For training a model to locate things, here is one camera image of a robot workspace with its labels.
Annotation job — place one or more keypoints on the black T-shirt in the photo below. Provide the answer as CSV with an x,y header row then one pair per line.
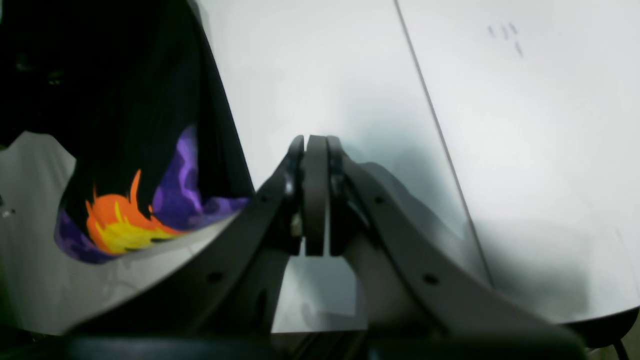
x,y
131,90

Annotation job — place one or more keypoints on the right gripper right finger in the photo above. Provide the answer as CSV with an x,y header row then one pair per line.
x,y
419,304

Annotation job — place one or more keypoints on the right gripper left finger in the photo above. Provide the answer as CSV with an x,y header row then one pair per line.
x,y
220,305

